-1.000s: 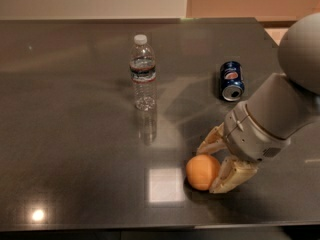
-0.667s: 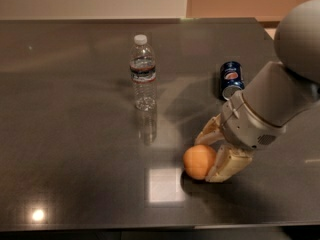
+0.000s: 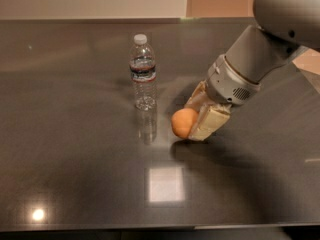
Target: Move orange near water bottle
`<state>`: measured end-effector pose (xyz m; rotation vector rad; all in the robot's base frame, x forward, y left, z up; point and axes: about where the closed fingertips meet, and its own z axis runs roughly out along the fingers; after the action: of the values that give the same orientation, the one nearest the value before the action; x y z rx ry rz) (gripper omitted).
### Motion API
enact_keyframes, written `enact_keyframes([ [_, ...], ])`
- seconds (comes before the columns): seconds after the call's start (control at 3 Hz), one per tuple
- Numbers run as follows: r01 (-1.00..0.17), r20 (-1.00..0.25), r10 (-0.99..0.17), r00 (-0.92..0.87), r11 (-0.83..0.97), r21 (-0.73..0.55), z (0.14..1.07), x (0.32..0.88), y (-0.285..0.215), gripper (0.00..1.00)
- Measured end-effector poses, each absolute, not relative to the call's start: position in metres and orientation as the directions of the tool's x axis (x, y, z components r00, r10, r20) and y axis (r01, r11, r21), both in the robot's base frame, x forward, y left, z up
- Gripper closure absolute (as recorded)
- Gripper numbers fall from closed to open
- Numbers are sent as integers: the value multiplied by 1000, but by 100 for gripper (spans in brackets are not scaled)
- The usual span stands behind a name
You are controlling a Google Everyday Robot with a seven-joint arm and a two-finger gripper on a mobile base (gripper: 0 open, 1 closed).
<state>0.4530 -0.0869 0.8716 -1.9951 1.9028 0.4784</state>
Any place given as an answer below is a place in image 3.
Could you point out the orange fruit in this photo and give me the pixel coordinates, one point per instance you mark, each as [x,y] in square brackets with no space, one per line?
[182,122]

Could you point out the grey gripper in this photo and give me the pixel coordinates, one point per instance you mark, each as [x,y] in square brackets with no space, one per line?
[229,81]

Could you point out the clear plastic water bottle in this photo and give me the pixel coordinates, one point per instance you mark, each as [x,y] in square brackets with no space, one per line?
[142,67]

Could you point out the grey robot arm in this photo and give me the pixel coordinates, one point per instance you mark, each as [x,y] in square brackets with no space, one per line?
[284,30]

